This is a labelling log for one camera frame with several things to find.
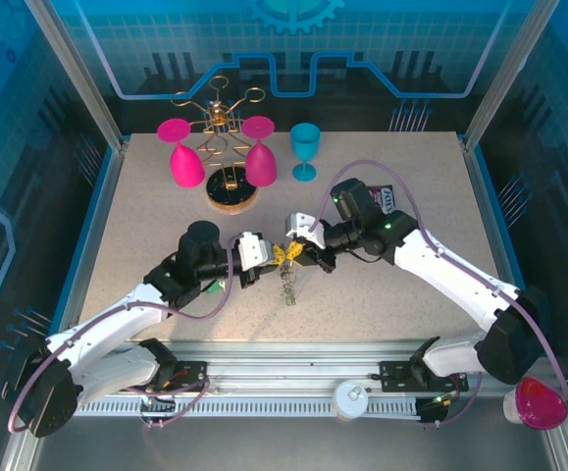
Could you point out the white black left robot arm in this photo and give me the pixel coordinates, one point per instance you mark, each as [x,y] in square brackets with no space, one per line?
[97,324]

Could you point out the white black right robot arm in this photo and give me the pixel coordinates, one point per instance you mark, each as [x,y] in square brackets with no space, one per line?
[450,275]

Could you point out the purple candy bag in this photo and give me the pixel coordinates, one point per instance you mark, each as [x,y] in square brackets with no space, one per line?
[386,196]

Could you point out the pink plastic goblet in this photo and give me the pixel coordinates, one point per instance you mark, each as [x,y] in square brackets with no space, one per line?
[260,164]
[185,167]

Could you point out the teal plastic goblet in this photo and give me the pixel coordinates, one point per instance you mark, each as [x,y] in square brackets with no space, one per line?
[305,140]

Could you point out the white cup with pink lid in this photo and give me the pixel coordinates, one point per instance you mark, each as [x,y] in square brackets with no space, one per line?
[538,404]

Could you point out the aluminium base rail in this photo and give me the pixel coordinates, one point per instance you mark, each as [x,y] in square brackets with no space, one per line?
[288,365]

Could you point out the aluminium frame post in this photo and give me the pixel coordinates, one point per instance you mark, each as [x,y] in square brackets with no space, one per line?
[505,73]
[78,73]

